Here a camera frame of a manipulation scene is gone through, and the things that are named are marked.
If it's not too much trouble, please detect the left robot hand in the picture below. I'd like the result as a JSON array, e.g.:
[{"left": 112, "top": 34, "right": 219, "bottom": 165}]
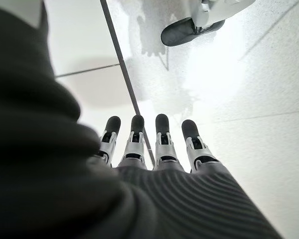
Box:
[{"left": 0, "top": 0, "right": 284, "bottom": 239}]

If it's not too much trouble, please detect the black left robot foot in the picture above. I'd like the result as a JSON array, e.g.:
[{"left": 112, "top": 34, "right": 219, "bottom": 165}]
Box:
[{"left": 160, "top": 17, "right": 226, "bottom": 47}]

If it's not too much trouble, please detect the silver left robot leg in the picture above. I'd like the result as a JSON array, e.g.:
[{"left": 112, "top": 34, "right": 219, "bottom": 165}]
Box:
[{"left": 183, "top": 0, "right": 256, "bottom": 26}]

